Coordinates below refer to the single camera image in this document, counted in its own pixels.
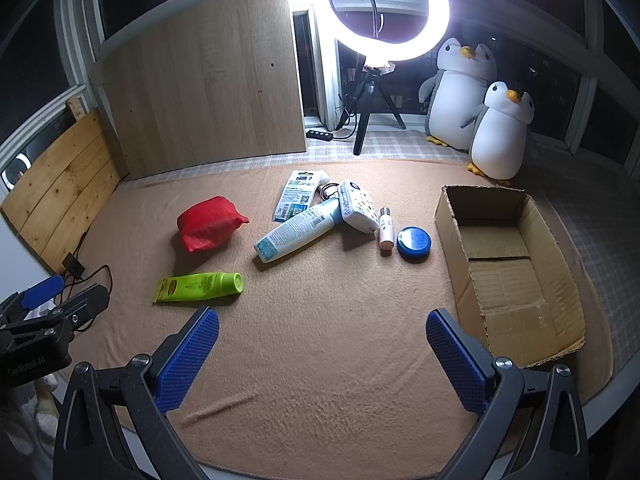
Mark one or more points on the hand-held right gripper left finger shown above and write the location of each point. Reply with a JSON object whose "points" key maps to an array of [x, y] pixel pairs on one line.
{"points": [[187, 360]]}

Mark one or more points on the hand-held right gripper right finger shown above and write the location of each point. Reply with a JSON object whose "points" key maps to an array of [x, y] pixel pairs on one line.
{"points": [[456, 356]]}

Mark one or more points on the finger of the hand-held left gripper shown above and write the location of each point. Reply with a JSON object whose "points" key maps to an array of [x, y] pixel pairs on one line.
{"points": [[42, 291], [82, 307]]}

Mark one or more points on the green tube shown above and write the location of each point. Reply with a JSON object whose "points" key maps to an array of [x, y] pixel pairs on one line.
{"points": [[195, 287]]}

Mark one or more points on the cardboard box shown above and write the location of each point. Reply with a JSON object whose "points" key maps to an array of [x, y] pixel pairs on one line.
{"points": [[510, 280]]}

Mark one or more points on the red pouch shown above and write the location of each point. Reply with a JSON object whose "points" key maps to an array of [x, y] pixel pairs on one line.
{"points": [[207, 225]]}

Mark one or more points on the small pink bottle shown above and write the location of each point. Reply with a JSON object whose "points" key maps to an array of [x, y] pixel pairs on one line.
{"points": [[386, 230]]}

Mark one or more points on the white lotion bottle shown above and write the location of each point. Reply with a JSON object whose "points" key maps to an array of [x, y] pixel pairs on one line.
{"points": [[295, 232]]}

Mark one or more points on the star print tissue pack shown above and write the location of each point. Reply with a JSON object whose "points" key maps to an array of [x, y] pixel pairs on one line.
{"points": [[356, 207]]}

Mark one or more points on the blue card package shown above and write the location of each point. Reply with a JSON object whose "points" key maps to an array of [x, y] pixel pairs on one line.
{"points": [[297, 195]]}

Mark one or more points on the pine plank board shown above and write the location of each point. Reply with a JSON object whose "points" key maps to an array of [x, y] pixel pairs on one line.
{"points": [[60, 185]]}

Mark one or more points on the blue round tin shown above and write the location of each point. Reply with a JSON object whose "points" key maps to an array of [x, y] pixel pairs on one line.
{"points": [[413, 242]]}

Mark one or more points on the small wooden strip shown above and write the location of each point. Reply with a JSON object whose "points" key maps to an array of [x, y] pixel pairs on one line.
{"points": [[76, 107]]}

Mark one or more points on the small penguin plush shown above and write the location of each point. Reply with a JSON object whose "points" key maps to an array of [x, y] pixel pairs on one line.
{"points": [[500, 145]]}

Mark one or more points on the light wood panel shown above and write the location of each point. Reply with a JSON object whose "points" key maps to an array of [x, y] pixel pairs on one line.
{"points": [[200, 85]]}

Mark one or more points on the large penguin plush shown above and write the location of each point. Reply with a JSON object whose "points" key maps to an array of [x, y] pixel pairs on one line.
{"points": [[455, 100]]}

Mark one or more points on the black power strip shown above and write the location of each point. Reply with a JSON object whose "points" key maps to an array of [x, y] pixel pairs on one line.
{"points": [[320, 135]]}

